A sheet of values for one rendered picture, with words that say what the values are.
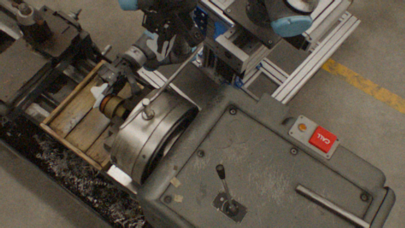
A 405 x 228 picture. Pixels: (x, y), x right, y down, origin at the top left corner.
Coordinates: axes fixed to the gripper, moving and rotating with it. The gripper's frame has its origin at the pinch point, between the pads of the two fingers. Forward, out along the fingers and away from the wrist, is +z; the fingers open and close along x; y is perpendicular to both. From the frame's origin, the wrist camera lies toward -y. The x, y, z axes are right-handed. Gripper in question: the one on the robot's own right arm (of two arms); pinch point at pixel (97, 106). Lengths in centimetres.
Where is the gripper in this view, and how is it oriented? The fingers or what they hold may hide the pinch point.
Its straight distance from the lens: 137.9
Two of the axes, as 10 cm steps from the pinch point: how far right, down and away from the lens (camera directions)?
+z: -5.8, 7.4, -3.3
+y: -8.1, -5.5, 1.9
